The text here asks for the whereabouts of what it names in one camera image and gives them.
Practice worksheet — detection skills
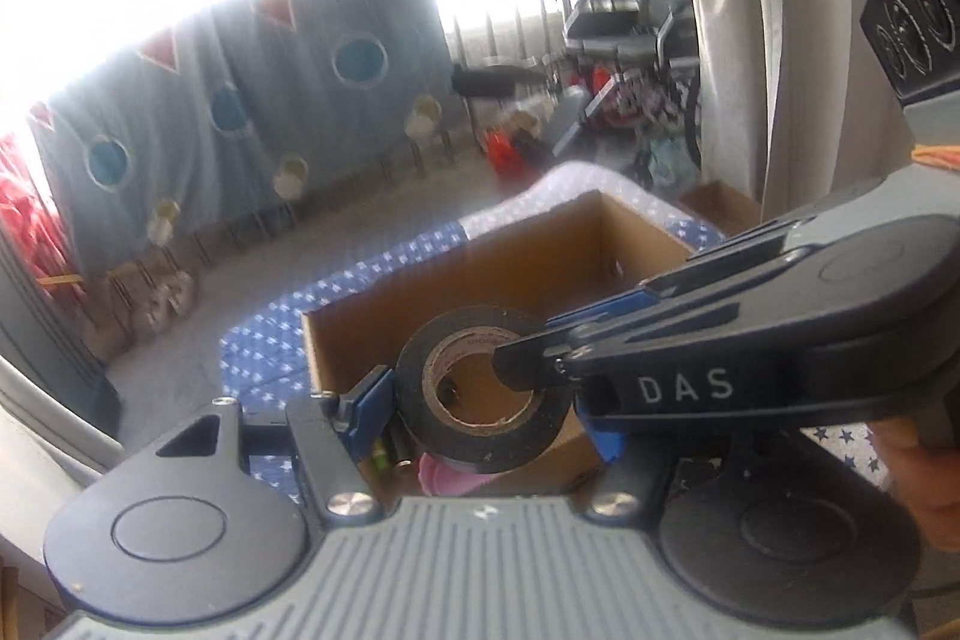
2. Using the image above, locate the light plastic bag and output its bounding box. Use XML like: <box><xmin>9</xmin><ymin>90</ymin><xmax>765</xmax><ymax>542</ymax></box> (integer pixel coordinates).
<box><xmin>645</xmin><ymin>137</ymin><xmax>702</xmax><ymax>191</ymax></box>

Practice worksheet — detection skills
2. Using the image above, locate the black padded cushion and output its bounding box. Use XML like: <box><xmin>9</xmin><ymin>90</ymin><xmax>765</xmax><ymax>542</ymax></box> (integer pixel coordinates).
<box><xmin>450</xmin><ymin>62</ymin><xmax>548</xmax><ymax>97</ymax></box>

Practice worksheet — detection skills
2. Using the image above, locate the white shoe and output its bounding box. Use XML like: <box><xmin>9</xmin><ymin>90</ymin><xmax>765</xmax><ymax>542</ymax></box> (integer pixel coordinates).
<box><xmin>142</xmin><ymin>291</ymin><xmax>175</xmax><ymax>332</ymax></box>
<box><xmin>169</xmin><ymin>271</ymin><xmax>197</xmax><ymax>315</ymax></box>

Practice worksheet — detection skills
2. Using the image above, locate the grey cylindrical cushion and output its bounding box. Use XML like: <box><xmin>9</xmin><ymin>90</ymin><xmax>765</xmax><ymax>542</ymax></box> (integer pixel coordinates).
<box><xmin>551</xmin><ymin>85</ymin><xmax>593</xmax><ymax>154</ymax></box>

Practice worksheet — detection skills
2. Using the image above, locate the pink plastic lid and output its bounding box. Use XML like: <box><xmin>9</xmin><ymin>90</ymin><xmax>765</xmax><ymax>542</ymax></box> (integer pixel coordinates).
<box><xmin>418</xmin><ymin>452</ymin><xmax>488</xmax><ymax>495</ymax></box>

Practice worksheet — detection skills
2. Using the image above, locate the black tape roll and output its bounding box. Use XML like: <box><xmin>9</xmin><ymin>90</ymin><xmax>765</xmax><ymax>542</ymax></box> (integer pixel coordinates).
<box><xmin>395</xmin><ymin>306</ymin><xmax>575</xmax><ymax>472</ymax></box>

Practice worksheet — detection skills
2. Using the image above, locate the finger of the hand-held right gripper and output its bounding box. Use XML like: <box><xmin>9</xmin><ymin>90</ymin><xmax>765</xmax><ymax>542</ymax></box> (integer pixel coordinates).
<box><xmin>544</xmin><ymin>212</ymin><xmax>818</xmax><ymax>341</ymax></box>
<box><xmin>491</xmin><ymin>325</ymin><xmax>593</xmax><ymax>395</ymax></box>

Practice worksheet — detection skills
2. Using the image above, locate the grey hanging sheet with circles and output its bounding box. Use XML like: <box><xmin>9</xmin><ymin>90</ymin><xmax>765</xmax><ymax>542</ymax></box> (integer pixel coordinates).
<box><xmin>30</xmin><ymin>0</ymin><xmax>458</xmax><ymax>281</ymax></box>

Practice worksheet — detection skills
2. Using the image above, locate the person's right hand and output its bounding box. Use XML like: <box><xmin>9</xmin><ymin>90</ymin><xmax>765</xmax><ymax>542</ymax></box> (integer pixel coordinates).
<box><xmin>874</xmin><ymin>422</ymin><xmax>960</xmax><ymax>547</ymax></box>

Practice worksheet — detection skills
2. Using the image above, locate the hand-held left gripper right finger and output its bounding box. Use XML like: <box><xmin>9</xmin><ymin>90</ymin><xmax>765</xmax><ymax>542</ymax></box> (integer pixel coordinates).
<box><xmin>576</xmin><ymin>413</ymin><xmax>677</xmax><ymax>525</ymax></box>

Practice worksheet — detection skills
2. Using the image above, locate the blue white star blanket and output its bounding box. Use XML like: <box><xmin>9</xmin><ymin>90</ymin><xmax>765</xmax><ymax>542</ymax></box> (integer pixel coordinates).
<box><xmin>217</xmin><ymin>164</ymin><xmax>893</xmax><ymax>513</ymax></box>

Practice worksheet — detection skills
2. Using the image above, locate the red hanging cloth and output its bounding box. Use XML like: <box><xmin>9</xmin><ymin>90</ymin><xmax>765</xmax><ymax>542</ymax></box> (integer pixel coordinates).
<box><xmin>0</xmin><ymin>107</ymin><xmax>83</xmax><ymax>289</ymax></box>

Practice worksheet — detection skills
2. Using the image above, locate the small red bag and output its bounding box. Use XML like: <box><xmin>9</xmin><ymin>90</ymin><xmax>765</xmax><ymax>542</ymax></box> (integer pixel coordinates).
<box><xmin>484</xmin><ymin>126</ymin><xmax>526</xmax><ymax>176</ymax></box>

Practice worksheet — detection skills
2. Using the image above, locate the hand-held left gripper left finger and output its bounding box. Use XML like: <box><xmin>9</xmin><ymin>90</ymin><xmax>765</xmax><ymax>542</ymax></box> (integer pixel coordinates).
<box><xmin>154</xmin><ymin>366</ymin><xmax>395</xmax><ymax>525</ymax></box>

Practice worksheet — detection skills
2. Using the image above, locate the cream window curtain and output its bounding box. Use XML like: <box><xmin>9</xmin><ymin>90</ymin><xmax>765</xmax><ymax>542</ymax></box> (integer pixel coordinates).
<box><xmin>679</xmin><ymin>0</ymin><xmax>912</xmax><ymax>221</ymax></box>

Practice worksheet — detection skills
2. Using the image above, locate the small cardboard box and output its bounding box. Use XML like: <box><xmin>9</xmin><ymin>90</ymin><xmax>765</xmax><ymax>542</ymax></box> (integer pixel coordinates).
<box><xmin>679</xmin><ymin>179</ymin><xmax>762</xmax><ymax>236</ymax></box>

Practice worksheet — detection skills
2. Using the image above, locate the brown cardboard box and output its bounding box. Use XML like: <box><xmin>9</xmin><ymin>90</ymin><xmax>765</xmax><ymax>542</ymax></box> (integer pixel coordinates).
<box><xmin>300</xmin><ymin>190</ymin><xmax>695</xmax><ymax>513</ymax></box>

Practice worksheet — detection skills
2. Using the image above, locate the folding wheelchair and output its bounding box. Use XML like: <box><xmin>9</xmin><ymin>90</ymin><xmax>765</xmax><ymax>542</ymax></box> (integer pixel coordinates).
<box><xmin>559</xmin><ymin>0</ymin><xmax>706</xmax><ymax>176</ymax></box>

